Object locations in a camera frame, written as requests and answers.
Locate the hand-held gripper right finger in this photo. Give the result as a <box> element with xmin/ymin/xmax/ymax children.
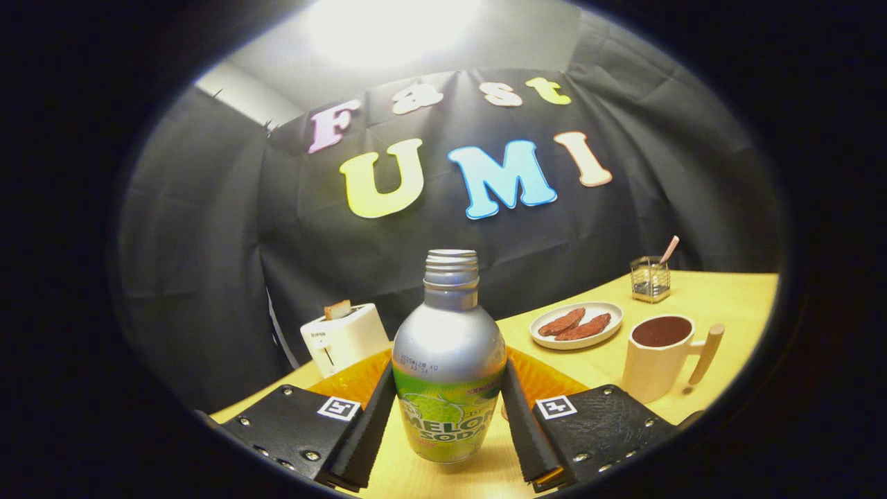
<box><xmin>500</xmin><ymin>345</ymin><xmax>683</xmax><ymax>494</ymax></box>

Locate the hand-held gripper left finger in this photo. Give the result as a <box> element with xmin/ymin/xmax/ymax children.
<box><xmin>220</xmin><ymin>347</ymin><xmax>397</xmax><ymax>494</ymax></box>

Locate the silver green label juice bottle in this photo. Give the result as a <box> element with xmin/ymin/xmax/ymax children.
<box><xmin>392</xmin><ymin>249</ymin><xmax>508</xmax><ymax>464</ymax></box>

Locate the cream cup with wooden handle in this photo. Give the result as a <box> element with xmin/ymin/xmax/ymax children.
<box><xmin>620</xmin><ymin>315</ymin><xmax>726</xmax><ymax>405</ymax></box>

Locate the white toaster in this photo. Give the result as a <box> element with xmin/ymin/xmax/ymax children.
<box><xmin>300</xmin><ymin>303</ymin><xmax>391</xmax><ymax>378</ymax></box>

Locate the brown meat piece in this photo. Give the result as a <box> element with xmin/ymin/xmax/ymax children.
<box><xmin>554</xmin><ymin>313</ymin><xmax>612</xmax><ymax>342</ymax></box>
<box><xmin>538</xmin><ymin>308</ymin><xmax>586</xmax><ymax>338</ymax></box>

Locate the white oval plate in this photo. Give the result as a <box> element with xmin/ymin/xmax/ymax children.
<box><xmin>529</xmin><ymin>301</ymin><xmax>624</xmax><ymax>351</ymax></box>

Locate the black backdrop cloth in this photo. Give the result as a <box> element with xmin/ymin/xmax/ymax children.
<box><xmin>114</xmin><ymin>14</ymin><xmax>784</xmax><ymax>417</ymax></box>

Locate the wooden table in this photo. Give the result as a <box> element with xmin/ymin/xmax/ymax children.
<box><xmin>208</xmin><ymin>270</ymin><xmax>780</xmax><ymax>499</ymax></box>

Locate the gold wire basket holder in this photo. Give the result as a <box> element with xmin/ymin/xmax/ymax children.
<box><xmin>630</xmin><ymin>256</ymin><xmax>671</xmax><ymax>304</ymax></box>

